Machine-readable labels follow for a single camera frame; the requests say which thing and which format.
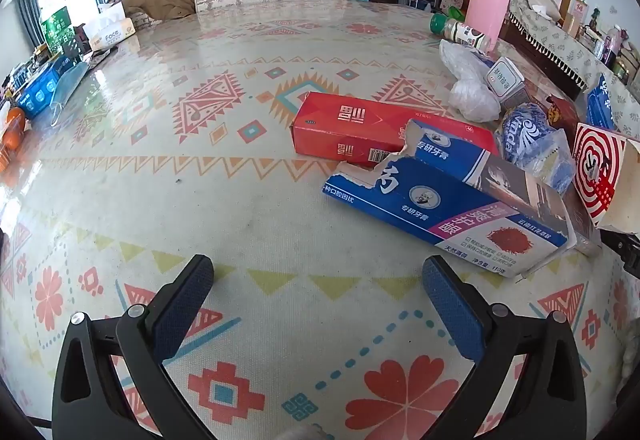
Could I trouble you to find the orange and white tissue box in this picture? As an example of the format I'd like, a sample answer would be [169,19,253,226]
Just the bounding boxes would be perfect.
[82,15,137,52]

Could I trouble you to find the torn blue toothpaste box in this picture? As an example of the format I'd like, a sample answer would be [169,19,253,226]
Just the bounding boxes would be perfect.
[321,155,577,279]

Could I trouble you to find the small bottle with green cap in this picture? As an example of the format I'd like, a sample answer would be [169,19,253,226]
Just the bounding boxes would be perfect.
[430,13,489,52]

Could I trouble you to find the green printed box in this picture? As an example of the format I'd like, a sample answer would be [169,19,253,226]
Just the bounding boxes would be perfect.
[40,6,74,56]

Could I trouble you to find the white plastic bag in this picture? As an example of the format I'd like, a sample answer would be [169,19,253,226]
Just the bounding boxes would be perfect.
[439,40,502,122]

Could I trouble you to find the dark wooden sideboard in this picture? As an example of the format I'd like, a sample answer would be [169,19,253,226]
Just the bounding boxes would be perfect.
[507,0,640,141]
[500,15,587,101]

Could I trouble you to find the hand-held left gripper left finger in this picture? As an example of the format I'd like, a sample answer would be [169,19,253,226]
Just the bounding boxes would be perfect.
[52,254,216,440]

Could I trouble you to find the orange item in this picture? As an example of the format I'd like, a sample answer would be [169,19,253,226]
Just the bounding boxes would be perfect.
[0,107,26,171]

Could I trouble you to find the small patterned box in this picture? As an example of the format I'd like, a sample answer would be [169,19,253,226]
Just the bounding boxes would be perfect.
[482,56,532,112]

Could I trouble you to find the patterned tablecloth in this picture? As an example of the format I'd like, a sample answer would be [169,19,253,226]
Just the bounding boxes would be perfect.
[0,0,640,440]

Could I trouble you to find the clear bag with blue items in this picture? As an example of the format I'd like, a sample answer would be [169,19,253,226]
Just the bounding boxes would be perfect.
[520,127,579,197]

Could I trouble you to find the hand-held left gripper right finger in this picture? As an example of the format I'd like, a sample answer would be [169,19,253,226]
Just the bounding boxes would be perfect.
[422,255,588,440]

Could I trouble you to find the brown sofa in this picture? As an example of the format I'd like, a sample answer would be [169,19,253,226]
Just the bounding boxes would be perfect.
[122,0,196,24]

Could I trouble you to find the blue and grey toothpaste box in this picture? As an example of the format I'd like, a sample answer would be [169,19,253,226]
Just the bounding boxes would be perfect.
[400,119,603,256]

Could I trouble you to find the red and white spiral box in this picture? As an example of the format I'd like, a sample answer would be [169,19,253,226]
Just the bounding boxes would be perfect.
[570,122,629,227]

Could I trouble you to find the red cardboard box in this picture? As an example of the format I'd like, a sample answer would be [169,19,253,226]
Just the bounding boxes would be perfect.
[291,91,501,168]

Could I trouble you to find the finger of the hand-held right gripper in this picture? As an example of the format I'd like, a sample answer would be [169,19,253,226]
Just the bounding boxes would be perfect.
[599,228,640,280]

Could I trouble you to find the pink thermos bottle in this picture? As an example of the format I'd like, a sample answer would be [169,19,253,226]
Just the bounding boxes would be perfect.
[465,0,514,54]

